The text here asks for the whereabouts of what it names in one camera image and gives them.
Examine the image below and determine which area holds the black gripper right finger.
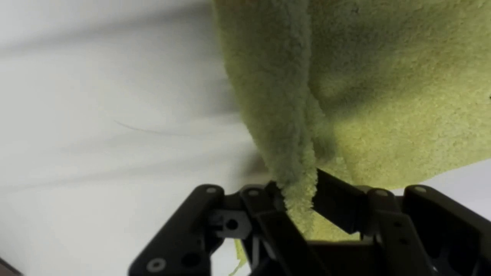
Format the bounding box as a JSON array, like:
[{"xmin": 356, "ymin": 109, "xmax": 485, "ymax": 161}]
[{"xmin": 313, "ymin": 170, "xmax": 375, "ymax": 230}]

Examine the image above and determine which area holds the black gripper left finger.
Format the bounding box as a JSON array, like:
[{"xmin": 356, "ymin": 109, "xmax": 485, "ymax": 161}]
[{"xmin": 240, "ymin": 184, "xmax": 286, "ymax": 226}]

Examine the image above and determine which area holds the yellow-green towel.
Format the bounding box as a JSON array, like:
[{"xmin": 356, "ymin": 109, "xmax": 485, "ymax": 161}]
[{"xmin": 212, "ymin": 0, "xmax": 491, "ymax": 276}]

